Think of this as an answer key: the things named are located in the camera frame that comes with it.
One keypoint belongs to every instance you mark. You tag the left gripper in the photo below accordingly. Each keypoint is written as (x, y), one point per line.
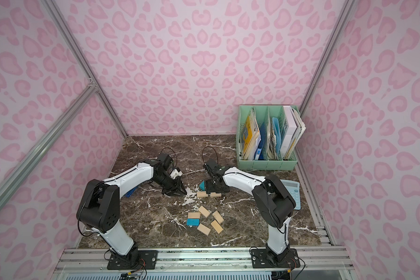
(172, 185)

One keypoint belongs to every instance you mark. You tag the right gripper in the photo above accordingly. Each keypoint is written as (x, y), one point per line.
(215, 184)

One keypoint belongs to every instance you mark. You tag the wooden block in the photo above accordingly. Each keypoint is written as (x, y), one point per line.
(194, 215)
(217, 227)
(203, 229)
(218, 217)
(202, 194)
(215, 194)
(202, 210)

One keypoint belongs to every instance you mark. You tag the teal triangle block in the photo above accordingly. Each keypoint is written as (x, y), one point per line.
(202, 186)

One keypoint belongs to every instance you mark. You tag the wooden block top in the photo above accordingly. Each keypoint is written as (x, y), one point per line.
(202, 194)

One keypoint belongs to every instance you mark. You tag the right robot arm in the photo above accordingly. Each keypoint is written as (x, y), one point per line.
(273, 200)

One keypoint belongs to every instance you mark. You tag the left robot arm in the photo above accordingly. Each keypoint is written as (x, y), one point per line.
(99, 208)

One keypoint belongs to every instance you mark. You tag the teal rectangular block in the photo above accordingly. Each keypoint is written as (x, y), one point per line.
(193, 222)

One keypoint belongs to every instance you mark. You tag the wooden block bottom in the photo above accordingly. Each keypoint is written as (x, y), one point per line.
(203, 229)

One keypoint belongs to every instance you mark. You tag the yellow book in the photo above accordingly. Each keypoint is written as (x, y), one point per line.
(250, 137)

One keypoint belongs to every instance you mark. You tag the green file organizer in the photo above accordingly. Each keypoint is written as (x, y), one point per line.
(265, 158)

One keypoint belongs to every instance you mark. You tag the grey calculator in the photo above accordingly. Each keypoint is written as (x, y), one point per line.
(293, 188)

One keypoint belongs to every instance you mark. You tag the blue folder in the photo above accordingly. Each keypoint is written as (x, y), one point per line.
(276, 135)

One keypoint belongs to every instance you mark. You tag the white book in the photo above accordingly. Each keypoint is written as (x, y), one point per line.
(293, 129)

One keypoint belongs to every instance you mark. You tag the aluminium front rail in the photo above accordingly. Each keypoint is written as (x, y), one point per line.
(207, 259)

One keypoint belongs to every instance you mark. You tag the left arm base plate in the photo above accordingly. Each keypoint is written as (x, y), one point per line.
(134, 260)

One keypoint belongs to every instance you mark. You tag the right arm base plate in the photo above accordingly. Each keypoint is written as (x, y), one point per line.
(266, 258)

